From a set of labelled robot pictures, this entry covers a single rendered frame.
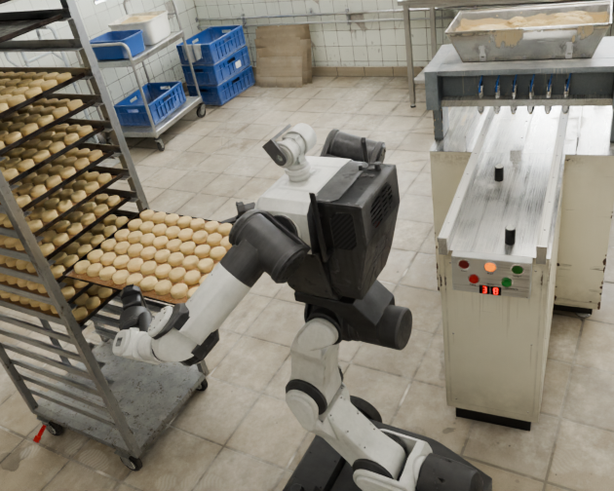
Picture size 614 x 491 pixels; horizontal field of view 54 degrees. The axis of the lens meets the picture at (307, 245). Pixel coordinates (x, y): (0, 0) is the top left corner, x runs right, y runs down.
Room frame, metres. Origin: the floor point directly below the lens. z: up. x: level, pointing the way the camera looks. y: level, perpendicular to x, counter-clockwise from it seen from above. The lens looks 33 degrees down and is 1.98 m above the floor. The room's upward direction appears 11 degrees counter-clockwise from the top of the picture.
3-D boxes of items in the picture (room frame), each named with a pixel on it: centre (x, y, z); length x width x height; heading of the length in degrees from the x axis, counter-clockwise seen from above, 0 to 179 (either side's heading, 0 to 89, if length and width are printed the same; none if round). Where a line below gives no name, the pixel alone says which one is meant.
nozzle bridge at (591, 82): (2.23, -0.97, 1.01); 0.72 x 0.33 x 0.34; 61
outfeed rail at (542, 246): (2.26, -1.15, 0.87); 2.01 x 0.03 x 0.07; 151
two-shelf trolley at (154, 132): (5.38, 1.12, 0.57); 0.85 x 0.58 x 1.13; 152
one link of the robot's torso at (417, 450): (1.21, -0.13, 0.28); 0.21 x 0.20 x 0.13; 55
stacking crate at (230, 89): (6.11, 0.53, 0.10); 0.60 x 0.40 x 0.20; 143
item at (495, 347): (1.79, -0.73, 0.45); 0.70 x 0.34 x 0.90; 151
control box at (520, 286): (1.47, -0.55, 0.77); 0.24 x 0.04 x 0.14; 61
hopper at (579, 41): (2.23, -0.97, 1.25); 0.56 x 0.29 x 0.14; 61
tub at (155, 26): (5.53, 1.04, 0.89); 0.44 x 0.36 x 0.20; 64
